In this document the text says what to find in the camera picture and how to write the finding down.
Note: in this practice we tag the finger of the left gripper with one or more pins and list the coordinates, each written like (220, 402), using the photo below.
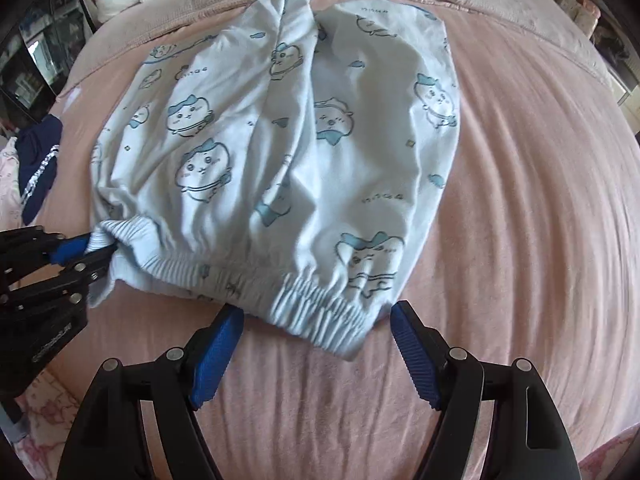
(29, 249)
(76, 277)

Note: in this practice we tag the navy striped garment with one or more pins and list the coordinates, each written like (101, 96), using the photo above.
(37, 150)

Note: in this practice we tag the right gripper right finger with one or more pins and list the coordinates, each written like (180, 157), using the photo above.
(527, 439)

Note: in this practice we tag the black glass shelf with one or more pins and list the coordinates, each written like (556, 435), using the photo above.
(37, 57)

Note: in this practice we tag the light blue cartoon pajama pants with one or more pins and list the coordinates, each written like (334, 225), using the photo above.
(290, 162)

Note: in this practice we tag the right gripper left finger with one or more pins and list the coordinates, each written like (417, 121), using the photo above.
(107, 439)

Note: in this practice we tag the left checkered pink pillow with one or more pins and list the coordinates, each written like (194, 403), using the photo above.
(138, 25)

